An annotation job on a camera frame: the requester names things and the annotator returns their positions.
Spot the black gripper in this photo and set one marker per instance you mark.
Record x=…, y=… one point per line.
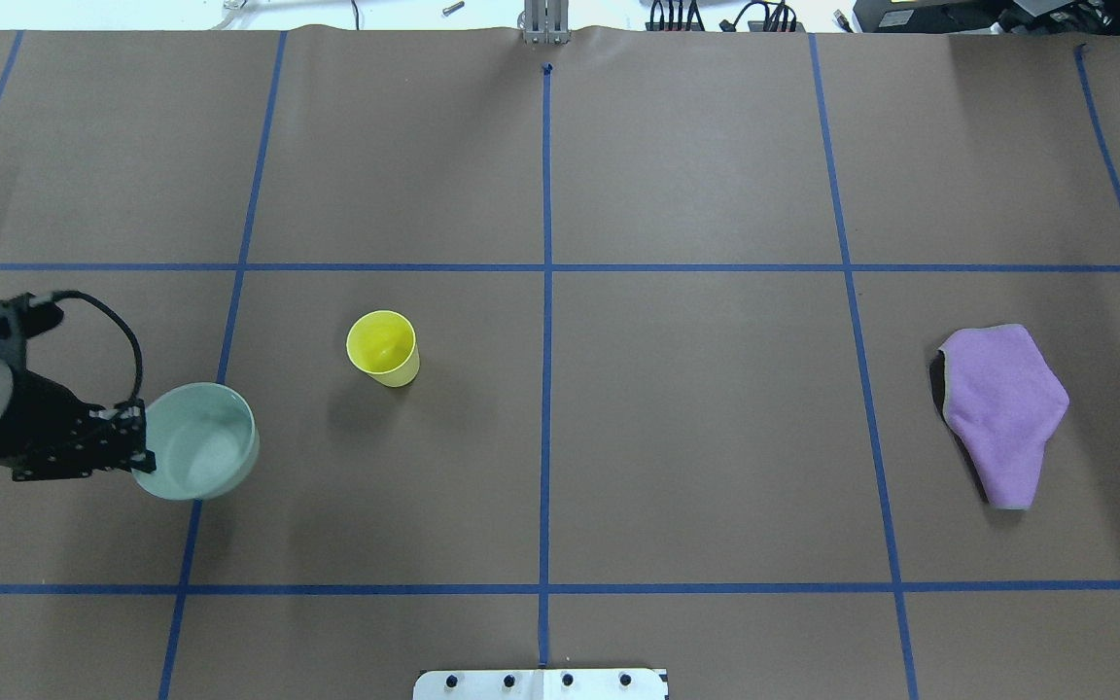
x=38, y=416

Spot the light green plastic bowl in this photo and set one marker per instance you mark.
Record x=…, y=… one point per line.
x=205, y=441

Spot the yellow plastic cup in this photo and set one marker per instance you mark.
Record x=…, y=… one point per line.
x=383, y=345

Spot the purple microfiber cloth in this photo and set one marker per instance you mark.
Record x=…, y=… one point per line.
x=1004, y=403

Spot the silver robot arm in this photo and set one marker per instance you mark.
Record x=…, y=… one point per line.
x=47, y=433

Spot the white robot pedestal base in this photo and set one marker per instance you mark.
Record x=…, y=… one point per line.
x=540, y=683

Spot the aluminium frame post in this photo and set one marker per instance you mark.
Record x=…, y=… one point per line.
x=545, y=22

